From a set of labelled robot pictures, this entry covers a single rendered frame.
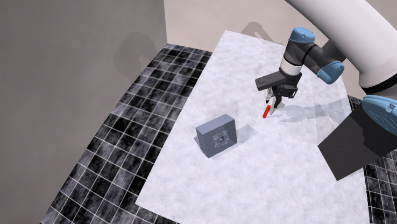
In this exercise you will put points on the dark grey panel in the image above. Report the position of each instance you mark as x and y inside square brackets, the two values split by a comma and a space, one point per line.
[216, 135]

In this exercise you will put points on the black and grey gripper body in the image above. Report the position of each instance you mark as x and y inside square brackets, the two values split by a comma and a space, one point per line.
[288, 88]

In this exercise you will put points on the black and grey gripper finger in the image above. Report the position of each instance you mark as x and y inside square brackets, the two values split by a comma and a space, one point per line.
[269, 94]
[276, 104]

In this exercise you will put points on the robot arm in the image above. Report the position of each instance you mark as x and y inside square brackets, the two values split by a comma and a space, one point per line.
[358, 32]

